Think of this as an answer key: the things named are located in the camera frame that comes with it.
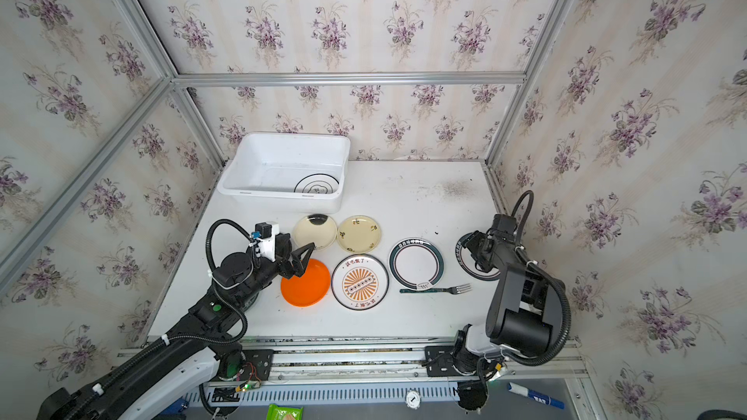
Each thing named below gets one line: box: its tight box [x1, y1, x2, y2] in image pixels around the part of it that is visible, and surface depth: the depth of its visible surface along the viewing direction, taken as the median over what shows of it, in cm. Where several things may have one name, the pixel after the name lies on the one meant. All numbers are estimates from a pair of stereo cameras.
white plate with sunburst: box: [330, 253, 391, 312], surface depth 89 cm
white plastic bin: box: [216, 132, 352, 213], surface depth 115 cm
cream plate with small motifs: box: [336, 214, 382, 254], surface depth 100 cm
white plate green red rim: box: [388, 237, 445, 290], surface depth 93 cm
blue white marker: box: [507, 382, 566, 410], surface depth 70 cm
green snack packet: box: [266, 403, 304, 420], surface depth 67 cm
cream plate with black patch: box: [292, 213, 338, 251], surface depth 102 cm
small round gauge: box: [404, 389, 423, 410], surface depth 70 cm
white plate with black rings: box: [292, 173, 340, 194], surface depth 113 cm
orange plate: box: [280, 258, 331, 308], surface depth 86 cm
